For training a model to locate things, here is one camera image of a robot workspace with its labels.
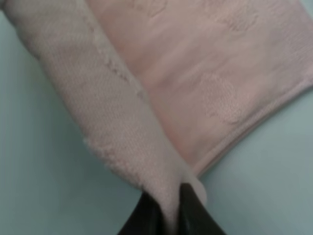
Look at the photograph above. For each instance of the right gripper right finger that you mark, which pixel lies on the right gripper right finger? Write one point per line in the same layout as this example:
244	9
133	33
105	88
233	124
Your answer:
193	216

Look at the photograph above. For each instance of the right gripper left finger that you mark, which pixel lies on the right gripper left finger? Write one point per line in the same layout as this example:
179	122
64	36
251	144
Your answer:
146	218

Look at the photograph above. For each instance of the pink terry towel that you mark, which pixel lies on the pink terry towel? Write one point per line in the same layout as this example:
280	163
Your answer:
162	88

